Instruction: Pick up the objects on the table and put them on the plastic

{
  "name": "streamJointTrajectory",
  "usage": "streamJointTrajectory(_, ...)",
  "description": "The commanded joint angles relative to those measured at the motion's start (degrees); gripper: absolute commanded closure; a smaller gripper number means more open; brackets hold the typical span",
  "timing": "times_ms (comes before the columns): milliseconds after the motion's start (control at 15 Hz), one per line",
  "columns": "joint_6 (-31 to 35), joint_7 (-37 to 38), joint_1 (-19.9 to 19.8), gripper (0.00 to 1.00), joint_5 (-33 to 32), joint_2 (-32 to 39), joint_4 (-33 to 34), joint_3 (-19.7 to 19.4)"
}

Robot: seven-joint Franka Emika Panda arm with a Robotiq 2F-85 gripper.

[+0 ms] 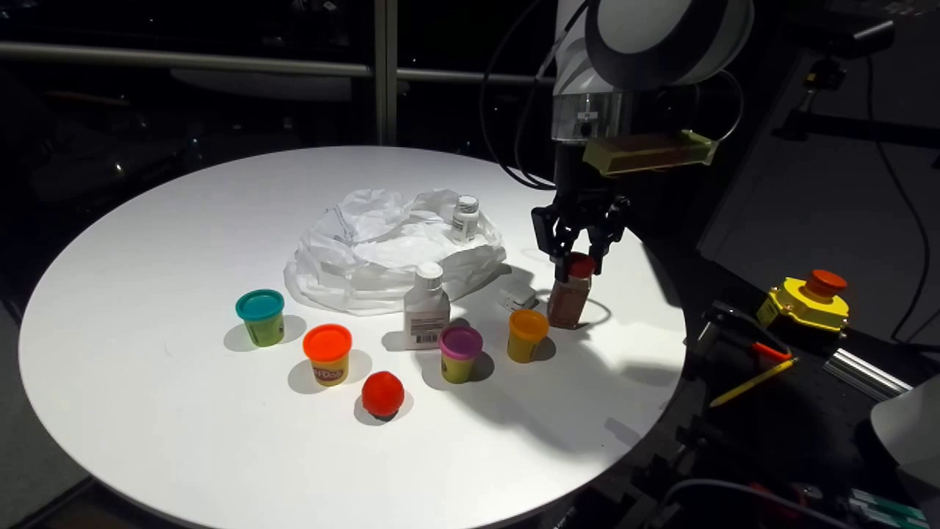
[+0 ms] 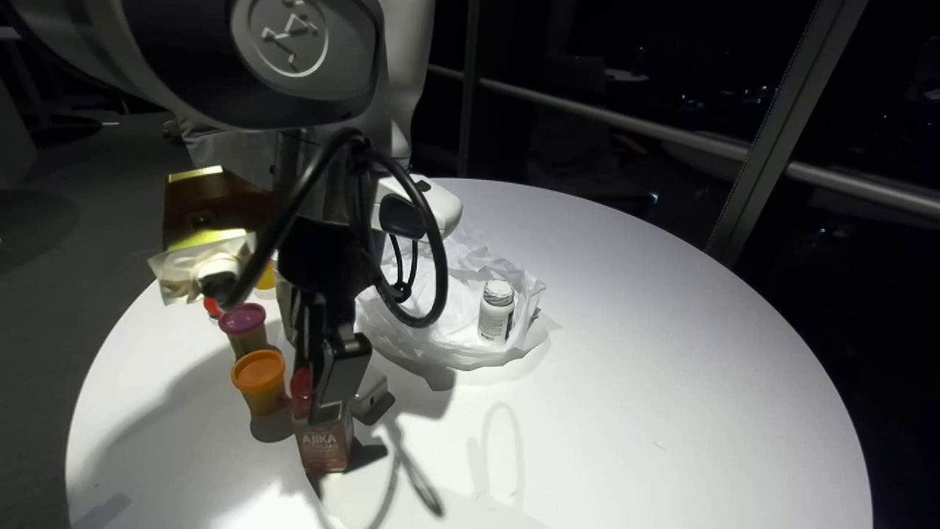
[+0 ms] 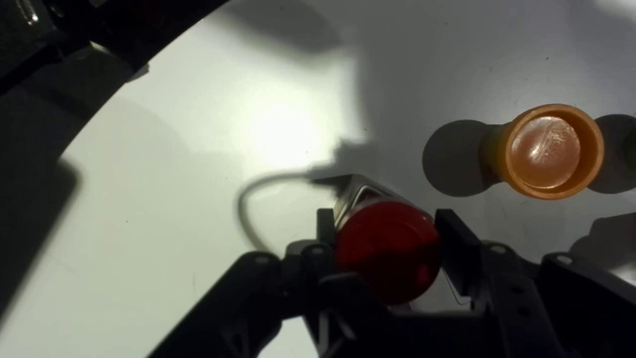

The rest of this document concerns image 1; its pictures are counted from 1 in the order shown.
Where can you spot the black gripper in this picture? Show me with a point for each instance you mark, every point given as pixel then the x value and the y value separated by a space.
pixel 583 192

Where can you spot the brown spice bottle red cap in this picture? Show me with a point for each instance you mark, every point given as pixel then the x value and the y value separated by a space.
pixel 567 298

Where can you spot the yellow lid dough can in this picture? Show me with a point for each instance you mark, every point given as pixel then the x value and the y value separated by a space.
pixel 527 326

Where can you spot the small white pill bottle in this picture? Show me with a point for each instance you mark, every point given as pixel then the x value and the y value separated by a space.
pixel 467 217

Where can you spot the purple lid dough can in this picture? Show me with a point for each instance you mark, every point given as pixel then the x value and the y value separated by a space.
pixel 459 342

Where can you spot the clear bottle white cap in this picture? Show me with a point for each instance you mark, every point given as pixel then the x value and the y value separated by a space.
pixel 426 313

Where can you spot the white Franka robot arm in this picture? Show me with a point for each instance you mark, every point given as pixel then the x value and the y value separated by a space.
pixel 664 38

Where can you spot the crumpled clear plastic bag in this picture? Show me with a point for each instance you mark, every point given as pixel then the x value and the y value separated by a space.
pixel 371 245

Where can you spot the yellow pencil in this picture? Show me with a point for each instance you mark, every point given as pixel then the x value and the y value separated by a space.
pixel 752 382

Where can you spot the yellow emergency stop button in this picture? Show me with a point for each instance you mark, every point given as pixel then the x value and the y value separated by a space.
pixel 802 307

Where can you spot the red lid dough can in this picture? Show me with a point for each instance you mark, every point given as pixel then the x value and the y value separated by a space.
pixel 383 395

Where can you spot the orange lid dough can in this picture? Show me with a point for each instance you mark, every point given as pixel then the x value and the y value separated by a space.
pixel 326 342

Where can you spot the teal lid dough can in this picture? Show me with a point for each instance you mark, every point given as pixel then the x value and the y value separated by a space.
pixel 260 307

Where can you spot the white rounded object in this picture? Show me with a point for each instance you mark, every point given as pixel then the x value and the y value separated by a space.
pixel 912 430

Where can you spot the teal object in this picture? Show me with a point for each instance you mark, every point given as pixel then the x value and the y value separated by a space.
pixel 884 508

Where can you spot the grey vertical window post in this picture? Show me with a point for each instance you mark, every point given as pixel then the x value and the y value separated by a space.
pixel 386 98

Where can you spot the aluminium profile rail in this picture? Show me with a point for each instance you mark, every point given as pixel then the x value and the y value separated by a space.
pixel 860 371

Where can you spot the dark camera on stand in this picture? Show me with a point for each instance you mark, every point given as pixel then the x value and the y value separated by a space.
pixel 853 32

